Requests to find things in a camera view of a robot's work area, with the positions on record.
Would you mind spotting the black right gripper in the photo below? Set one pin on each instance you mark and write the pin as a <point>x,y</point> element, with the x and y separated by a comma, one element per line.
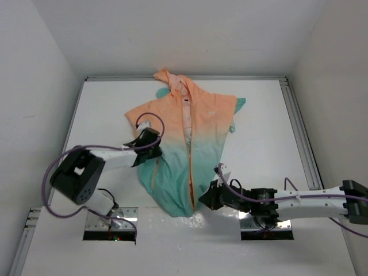
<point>210,198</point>

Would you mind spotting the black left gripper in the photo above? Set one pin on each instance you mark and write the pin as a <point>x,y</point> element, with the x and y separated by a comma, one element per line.
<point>156,152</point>

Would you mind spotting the orange and teal zip jacket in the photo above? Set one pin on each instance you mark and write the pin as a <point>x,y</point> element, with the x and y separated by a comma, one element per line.
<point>195,125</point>

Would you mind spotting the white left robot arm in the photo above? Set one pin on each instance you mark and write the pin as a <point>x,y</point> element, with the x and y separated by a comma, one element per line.
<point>78,174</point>

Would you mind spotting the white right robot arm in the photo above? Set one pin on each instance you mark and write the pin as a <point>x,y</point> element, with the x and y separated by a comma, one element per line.
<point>270,206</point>

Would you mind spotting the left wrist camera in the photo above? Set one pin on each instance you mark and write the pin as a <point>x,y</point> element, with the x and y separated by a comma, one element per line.
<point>142,126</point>

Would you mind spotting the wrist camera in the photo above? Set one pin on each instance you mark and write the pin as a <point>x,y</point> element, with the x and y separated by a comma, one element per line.
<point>223,174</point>
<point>142,126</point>

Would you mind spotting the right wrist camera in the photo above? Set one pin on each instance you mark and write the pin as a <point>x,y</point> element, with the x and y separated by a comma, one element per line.
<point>223,174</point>

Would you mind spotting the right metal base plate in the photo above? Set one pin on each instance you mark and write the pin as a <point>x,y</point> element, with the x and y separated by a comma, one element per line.
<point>250,224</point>

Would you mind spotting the metal base plate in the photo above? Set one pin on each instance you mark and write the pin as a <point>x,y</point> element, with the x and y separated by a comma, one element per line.
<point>120,219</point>
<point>250,224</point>

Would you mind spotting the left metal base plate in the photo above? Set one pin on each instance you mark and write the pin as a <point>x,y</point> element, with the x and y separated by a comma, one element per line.
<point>120,219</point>

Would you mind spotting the aluminium frame rail right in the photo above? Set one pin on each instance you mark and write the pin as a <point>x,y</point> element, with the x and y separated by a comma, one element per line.
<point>304,147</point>

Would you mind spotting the aluminium frame rail left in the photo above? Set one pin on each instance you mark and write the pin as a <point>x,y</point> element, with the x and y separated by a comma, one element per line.
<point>44,138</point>

